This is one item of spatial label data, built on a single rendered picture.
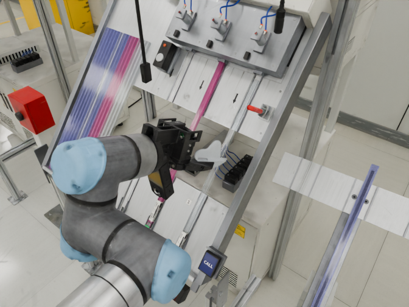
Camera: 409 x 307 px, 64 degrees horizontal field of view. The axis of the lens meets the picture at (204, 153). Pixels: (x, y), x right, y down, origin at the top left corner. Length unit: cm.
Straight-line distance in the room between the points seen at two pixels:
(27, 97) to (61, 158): 107
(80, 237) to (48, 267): 136
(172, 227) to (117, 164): 44
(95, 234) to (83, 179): 9
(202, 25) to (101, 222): 58
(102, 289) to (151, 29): 81
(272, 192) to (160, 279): 81
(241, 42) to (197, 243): 51
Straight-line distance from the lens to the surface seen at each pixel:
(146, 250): 46
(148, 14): 110
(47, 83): 207
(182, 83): 94
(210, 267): 81
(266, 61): 79
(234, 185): 116
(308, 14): 80
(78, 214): 51
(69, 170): 47
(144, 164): 53
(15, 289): 189
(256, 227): 113
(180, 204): 89
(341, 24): 90
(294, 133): 148
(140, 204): 96
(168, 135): 58
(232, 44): 84
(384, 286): 188
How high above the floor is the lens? 150
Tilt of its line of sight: 41 degrees down
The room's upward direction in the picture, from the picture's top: straight up
